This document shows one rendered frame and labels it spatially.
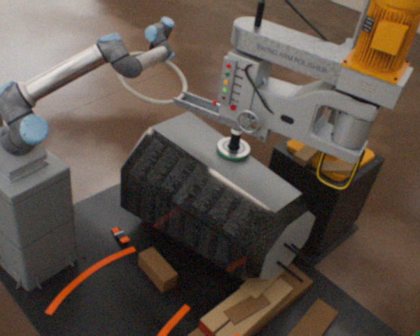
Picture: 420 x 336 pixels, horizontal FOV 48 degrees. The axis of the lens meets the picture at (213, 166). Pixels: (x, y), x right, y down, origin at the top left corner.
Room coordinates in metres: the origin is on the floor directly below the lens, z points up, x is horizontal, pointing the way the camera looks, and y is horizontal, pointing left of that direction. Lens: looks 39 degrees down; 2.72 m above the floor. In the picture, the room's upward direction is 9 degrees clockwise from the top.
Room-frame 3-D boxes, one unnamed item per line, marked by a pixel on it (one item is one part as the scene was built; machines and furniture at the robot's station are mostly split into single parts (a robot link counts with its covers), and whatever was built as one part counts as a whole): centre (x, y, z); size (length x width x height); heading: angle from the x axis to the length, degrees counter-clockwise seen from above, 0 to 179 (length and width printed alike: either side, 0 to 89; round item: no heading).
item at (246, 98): (2.47, -0.18, 1.37); 0.36 x 0.22 x 0.45; 66
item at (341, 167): (2.63, -0.84, 0.80); 0.20 x 0.10 x 0.05; 90
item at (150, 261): (2.09, 0.27, 0.07); 0.30 x 0.12 x 0.12; 46
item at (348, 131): (2.23, -0.71, 1.39); 0.19 x 0.19 x 0.20
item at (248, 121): (2.34, -0.17, 1.25); 0.15 x 0.10 x 0.15; 66
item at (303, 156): (2.71, -0.62, 0.81); 0.20 x 0.10 x 0.05; 148
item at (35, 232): (2.06, 1.11, 0.43); 0.50 x 0.50 x 0.85; 57
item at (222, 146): (2.50, -0.11, 0.91); 0.21 x 0.21 x 0.01
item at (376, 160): (2.87, -0.82, 0.37); 0.66 x 0.66 x 0.74; 50
